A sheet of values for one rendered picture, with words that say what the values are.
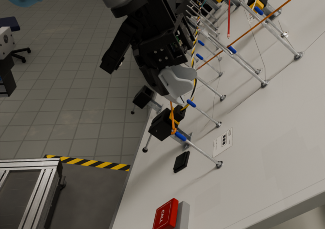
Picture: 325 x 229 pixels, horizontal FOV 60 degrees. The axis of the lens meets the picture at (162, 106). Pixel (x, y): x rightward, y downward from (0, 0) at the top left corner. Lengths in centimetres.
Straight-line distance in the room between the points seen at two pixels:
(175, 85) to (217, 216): 22
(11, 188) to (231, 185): 158
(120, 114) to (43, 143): 68
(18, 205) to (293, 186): 159
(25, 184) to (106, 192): 49
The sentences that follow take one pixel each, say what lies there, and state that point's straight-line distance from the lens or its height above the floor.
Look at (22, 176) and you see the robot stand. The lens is 193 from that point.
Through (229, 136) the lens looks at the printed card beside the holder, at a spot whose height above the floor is 119.
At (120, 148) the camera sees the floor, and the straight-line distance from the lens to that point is 223.
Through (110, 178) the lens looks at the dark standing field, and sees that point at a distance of 204.
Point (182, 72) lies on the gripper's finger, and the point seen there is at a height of 128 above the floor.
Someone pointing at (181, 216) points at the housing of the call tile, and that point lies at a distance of 48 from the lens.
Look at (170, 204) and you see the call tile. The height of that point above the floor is 113.
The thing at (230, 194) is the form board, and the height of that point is 118.
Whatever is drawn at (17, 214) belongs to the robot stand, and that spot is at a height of 21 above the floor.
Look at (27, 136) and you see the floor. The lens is 256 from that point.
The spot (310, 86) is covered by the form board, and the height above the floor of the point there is 131.
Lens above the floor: 152
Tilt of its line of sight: 35 degrees down
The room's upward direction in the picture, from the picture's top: straight up
